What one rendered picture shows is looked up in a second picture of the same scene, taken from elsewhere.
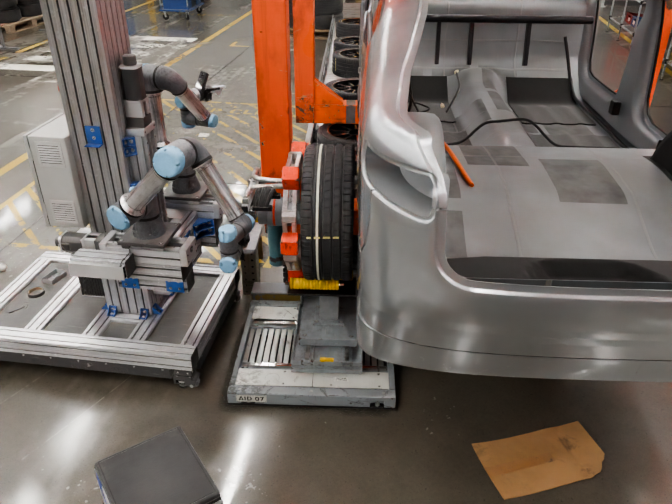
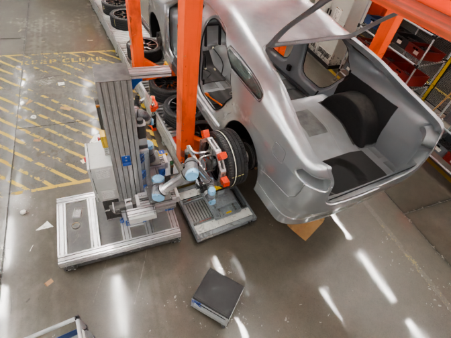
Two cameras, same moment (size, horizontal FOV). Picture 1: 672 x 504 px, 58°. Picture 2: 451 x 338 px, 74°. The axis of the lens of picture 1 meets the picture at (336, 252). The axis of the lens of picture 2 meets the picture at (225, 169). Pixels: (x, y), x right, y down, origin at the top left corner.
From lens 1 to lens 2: 1.94 m
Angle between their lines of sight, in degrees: 32
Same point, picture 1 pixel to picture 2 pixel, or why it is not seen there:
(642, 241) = (336, 147)
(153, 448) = (209, 281)
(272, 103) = (188, 113)
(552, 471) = (312, 224)
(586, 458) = not seen: hidden behind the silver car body
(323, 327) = (220, 198)
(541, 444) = not seen: hidden behind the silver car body
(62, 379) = (117, 261)
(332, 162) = (234, 143)
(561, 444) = not seen: hidden behind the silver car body
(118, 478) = (207, 298)
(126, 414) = (160, 264)
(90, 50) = (128, 125)
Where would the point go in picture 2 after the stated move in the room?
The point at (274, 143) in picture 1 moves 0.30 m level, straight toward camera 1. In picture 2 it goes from (188, 129) to (202, 145)
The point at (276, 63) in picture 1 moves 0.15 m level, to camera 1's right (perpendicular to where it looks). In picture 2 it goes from (192, 97) to (205, 94)
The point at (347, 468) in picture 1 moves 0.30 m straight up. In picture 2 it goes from (255, 250) to (260, 238)
